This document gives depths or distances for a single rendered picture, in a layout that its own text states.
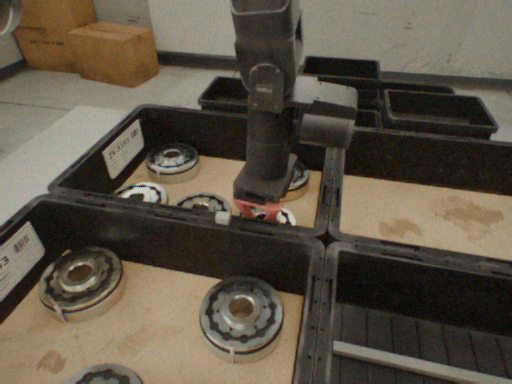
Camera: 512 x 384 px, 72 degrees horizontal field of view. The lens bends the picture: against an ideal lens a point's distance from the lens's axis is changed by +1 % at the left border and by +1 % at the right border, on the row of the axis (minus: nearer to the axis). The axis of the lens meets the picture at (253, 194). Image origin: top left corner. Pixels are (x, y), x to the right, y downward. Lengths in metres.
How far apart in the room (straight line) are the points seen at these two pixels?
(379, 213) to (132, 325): 0.43
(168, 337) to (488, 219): 0.54
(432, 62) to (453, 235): 3.03
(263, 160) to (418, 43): 3.15
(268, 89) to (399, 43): 3.17
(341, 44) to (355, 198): 2.88
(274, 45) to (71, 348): 0.41
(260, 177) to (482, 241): 0.38
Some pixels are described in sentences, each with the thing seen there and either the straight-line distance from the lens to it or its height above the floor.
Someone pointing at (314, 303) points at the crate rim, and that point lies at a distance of 0.38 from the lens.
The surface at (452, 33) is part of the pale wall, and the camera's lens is 3.57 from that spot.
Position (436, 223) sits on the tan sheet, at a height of 0.83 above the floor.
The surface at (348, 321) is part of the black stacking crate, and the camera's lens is 0.50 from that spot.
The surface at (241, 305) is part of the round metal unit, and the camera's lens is 0.47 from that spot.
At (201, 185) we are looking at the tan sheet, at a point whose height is 0.83.
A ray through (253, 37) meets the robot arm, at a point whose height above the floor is 1.15.
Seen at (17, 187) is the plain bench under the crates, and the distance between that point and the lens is 1.05.
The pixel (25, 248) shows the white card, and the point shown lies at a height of 0.89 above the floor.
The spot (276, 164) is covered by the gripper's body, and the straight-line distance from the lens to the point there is 0.45.
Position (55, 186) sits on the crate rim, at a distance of 0.58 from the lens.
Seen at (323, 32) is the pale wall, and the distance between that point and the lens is 3.46.
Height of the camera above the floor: 1.24
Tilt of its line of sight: 39 degrees down
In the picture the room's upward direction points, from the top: straight up
